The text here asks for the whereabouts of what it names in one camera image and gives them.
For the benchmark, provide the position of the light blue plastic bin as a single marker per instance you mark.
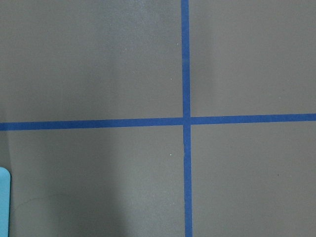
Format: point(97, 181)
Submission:
point(4, 201)

